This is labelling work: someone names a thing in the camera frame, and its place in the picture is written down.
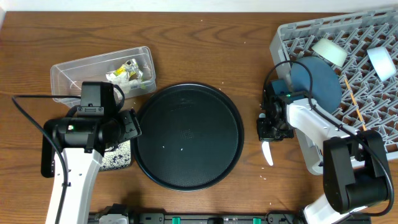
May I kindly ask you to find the white napkin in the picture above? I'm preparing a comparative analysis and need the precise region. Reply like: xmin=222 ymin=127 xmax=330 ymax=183
xmin=106 ymin=72 xmax=141 ymax=94

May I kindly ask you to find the clear plastic waste bin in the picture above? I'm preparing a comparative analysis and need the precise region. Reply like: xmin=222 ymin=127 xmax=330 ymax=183
xmin=50 ymin=46 xmax=157 ymax=98

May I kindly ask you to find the black rectangular tray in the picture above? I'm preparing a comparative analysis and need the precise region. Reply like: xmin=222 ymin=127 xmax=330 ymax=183
xmin=40 ymin=137 xmax=132 ymax=178

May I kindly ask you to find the dark blue plate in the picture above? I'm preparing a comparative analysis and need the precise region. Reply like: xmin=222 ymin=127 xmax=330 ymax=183
xmin=291 ymin=57 xmax=342 ymax=114

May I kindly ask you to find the grey plastic dishwasher rack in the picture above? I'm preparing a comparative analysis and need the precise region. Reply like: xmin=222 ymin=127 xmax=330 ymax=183
xmin=270 ymin=7 xmax=397 ymax=161

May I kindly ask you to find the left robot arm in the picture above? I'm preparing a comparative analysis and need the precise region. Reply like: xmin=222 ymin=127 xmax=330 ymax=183
xmin=41 ymin=82 xmax=142 ymax=223

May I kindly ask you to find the yellow green snack wrapper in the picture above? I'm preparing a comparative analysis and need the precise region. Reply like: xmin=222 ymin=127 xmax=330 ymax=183
xmin=113 ymin=58 xmax=144 ymax=80

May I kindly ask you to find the light green bowl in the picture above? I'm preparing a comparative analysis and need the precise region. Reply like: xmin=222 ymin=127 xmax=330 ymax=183
xmin=312 ymin=38 xmax=348 ymax=67

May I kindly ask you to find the light blue saucer plate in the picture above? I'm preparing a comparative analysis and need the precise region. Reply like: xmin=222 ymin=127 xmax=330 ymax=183
xmin=367 ymin=47 xmax=397 ymax=82

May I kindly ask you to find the short wooden chopstick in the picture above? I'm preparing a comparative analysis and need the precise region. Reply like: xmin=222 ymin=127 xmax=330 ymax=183
xmin=344 ymin=77 xmax=367 ymax=131

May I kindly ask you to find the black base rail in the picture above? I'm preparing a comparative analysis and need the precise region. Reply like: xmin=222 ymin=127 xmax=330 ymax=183
xmin=88 ymin=203 xmax=371 ymax=224

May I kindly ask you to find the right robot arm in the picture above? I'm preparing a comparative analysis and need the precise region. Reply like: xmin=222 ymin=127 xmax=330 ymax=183
xmin=257 ymin=80 xmax=394 ymax=223

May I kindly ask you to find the round black serving tray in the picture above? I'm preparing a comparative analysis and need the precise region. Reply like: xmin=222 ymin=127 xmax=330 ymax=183
xmin=131 ymin=83 xmax=244 ymax=192

